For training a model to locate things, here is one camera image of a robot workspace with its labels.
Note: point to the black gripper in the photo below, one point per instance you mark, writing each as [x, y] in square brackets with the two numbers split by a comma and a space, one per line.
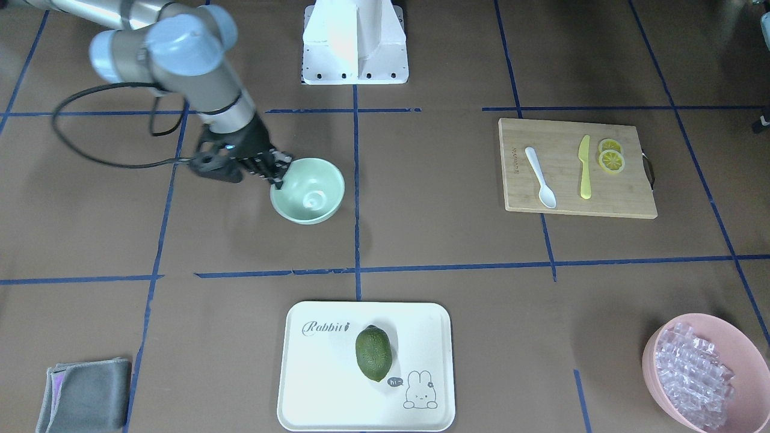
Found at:
[255, 142]

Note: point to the mint green bowl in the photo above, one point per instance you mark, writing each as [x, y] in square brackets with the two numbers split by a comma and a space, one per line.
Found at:
[311, 192]

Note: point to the white plastic spoon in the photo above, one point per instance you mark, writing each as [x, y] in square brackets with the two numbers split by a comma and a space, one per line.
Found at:
[544, 194]

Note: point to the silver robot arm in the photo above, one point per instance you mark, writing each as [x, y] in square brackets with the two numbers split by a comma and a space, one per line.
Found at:
[171, 48]

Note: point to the pink bowl with ice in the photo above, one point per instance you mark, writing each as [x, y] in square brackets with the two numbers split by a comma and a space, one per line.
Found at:
[707, 375]

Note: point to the green avocado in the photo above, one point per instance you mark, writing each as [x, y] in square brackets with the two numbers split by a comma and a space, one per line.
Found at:
[373, 353]

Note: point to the cream rabbit tray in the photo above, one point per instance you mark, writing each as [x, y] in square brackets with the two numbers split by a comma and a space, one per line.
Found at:
[322, 388]

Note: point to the wooden cutting board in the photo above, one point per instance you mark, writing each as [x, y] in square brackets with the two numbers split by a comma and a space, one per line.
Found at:
[625, 195]

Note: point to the grey folded cloth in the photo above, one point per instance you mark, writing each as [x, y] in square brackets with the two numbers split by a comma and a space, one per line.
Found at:
[88, 396]

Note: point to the yellow plastic knife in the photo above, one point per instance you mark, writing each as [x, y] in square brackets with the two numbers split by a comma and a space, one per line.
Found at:
[583, 155]

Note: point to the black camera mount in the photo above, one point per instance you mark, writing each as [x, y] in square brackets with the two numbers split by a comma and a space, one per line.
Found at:
[212, 161]

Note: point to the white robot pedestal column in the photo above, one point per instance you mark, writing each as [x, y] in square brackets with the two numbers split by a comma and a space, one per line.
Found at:
[354, 43]

